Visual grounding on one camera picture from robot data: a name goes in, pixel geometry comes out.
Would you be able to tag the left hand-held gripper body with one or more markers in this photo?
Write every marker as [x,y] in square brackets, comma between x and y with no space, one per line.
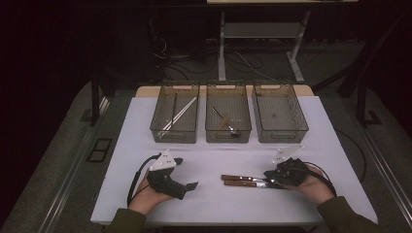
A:
[163,183]

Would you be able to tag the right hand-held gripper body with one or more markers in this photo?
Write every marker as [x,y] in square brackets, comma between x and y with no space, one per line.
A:
[291,173]

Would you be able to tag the smoky clear plastic bin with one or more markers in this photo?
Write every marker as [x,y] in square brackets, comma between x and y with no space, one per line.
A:
[281,136]
[226,137]
[191,136]

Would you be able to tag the steel chopstick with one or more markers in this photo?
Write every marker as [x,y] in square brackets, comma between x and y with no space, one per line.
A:
[174,108]

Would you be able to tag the steel spoon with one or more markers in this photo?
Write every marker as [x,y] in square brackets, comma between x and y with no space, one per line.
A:
[223,119]

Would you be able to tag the person's left hand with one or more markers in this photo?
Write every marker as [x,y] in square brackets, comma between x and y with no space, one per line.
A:
[145,199]

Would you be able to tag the person's right hand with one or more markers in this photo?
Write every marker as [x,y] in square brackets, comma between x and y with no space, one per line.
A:
[315,187]

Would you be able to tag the black metal stand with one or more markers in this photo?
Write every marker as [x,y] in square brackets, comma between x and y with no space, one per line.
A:
[362,100]

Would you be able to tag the black floor frame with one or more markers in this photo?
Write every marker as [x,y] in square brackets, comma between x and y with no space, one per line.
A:
[98,150]

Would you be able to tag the aluminium floor rail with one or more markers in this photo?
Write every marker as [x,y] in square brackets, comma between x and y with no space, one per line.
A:
[385,171]
[69,181]

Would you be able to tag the white metal desk frame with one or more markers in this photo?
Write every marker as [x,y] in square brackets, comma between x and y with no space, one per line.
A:
[262,29]

